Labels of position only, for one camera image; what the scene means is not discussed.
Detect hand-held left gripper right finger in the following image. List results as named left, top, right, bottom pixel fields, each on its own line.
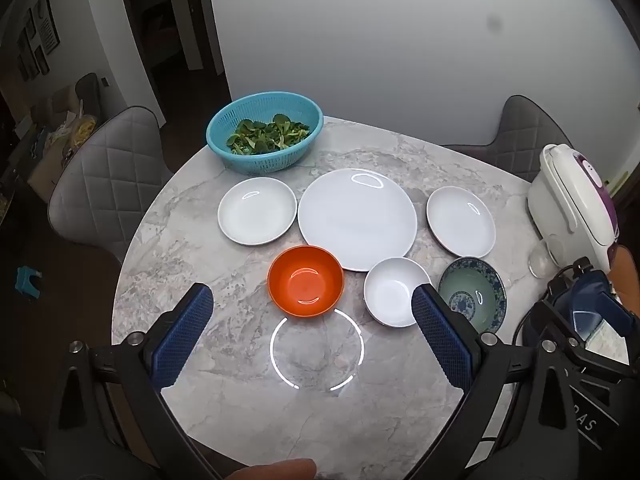
left=405, top=283, right=581, bottom=480

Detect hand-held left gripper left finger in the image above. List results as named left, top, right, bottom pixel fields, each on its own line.
left=45, top=283, right=221, bottom=480

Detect blue floral ceramic bowl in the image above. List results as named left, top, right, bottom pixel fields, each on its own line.
left=437, top=257, right=507, bottom=335

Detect white bowl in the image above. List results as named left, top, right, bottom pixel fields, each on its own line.
left=363, top=257, right=433, bottom=328

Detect small white plate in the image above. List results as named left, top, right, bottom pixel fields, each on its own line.
left=426, top=186, right=497, bottom=258
left=217, top=177, right=298, bottom=246

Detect orange bowl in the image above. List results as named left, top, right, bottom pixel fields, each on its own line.
left=267, top=245, right=345, bottom=318

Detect large white plate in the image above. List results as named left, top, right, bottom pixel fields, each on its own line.
left=298, top=168, right=418, bottom=272

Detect person's left hand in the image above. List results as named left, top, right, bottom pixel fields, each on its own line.
left=220, top=458, right=317, bottom=480

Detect clear drinking glass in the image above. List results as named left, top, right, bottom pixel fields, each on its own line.
left=528, top=239, right=557, bottom=279

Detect dark blue appliance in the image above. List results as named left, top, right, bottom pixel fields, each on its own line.
left=522, top=257, right=632, bottom=348

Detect teal plastic toy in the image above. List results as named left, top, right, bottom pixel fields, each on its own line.
left=15, top=266, right=44, bottom=302

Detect grey quilted chair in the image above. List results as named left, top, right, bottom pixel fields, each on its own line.
left=47, top=106, right=173, bottom=263
left=442, top=95, right=573, bottom=183

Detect teal plastic colander basket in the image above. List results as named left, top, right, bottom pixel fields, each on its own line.
left=206, top=91, right=324, bottom=177

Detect white rice cooker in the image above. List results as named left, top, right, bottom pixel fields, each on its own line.
left=527, top=144, right=621, bottom=273

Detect green leafy vegetables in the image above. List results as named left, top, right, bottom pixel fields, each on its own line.
left=225, top=114, right=311, bottom=157

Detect cardboard box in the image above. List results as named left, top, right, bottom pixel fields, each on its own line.
left=26, top=142, right=68, bottom=198

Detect black framed wall picture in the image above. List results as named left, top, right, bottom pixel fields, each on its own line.
left=33, top=0, right=61, bottom=55

